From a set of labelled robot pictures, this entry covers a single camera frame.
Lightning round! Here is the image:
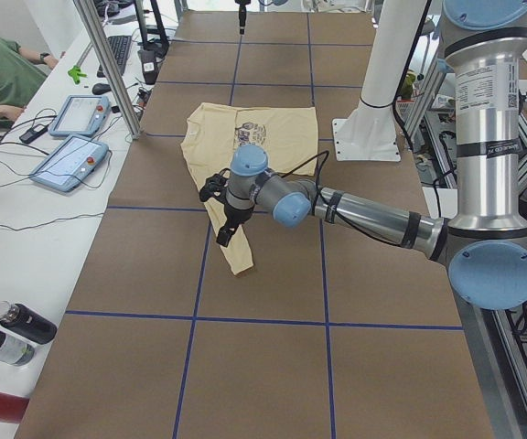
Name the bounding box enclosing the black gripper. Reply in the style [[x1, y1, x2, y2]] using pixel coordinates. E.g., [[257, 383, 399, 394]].
[[216, 202, 254, 247]]

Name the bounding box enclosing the beige long-sleeve printed shirt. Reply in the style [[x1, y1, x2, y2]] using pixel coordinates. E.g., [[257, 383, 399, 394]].
[[181, 102, 318, 274]]

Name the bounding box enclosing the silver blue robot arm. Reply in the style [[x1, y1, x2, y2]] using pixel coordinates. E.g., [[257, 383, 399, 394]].
[[200, 1, 527, 310]]

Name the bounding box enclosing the black box white label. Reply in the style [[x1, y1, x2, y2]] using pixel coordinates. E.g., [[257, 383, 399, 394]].
[[137, 44, 167, 85]]

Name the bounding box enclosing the black keyboard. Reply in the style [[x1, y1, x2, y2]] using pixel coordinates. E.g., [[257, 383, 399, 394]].
[[107, 35, 132, 75]]

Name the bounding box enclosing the black computer mouse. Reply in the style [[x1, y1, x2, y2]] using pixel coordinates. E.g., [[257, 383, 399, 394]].
[[91, 83, 112, 95]]

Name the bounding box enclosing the near blue teach pendant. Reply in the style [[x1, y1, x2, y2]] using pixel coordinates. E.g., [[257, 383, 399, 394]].
[[29, 134, 109, 193]]

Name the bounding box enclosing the blue teach pendant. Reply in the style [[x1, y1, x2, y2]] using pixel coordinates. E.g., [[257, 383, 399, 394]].
[[48, 95, 111, 138], [29, 134, 109, 193]]

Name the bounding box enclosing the green plastic part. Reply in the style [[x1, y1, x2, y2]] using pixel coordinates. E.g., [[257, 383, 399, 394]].
[[68, 65, 87, 85]]

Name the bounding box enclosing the far blue teach pendant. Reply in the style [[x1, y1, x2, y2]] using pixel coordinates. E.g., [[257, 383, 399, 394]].
[[48, 95, 111, 138]]

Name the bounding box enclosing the black bottle steel cap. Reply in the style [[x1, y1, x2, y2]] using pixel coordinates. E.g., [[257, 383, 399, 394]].
[[0, 301, 57, 345]]

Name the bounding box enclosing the grey bottle green label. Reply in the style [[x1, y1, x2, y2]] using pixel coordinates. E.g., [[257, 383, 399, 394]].
[[0, 330, 35, 367]]

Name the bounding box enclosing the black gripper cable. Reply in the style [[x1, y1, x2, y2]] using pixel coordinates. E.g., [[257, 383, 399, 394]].
[[272, 150, 331, 184]]

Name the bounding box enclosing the aluminium frame post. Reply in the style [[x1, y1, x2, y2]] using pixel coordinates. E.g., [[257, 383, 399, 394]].
[[73, 0, 141, 140]]

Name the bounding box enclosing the white camera pole with base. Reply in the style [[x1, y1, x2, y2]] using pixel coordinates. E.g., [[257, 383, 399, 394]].
[[332, 0, 430, 162]]

